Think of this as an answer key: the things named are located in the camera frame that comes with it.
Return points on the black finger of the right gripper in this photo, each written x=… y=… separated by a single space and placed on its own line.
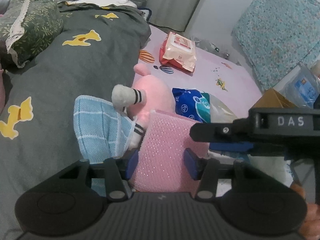
x=212 y=132

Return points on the dark grey dog-print blanket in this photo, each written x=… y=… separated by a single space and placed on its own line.
x=96 y=50

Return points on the teal patterned cushion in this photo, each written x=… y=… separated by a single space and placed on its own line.
x=278 y=35

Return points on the green floral pillow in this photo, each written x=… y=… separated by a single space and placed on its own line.
x=28 y=27

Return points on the pink plush doll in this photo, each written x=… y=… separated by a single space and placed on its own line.
x=146 y=95

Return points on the cardboard box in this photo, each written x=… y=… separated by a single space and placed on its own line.
x=273 y=99

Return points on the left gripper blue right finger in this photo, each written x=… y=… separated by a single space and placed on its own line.
x=192 y=163

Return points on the white cloth on bed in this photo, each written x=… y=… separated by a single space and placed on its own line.
x=103 y=3

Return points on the pink wet wipes pack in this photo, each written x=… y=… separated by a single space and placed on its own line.
x=179 y=52

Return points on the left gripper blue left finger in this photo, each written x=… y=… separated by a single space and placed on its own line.
x=132 y=159

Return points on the pink sponge cloth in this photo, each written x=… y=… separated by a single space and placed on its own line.
x=160 y=166

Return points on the person's right hand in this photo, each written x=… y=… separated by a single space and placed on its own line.
x=311 y=226

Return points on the pink bed sheet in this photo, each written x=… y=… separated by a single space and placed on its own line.
x=221 y=78

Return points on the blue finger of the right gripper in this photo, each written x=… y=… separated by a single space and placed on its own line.
x=231 y=146

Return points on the blue checked towel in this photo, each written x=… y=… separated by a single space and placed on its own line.
x=101 y=131

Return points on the blue tissue pack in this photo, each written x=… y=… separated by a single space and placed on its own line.
x=201 y=106

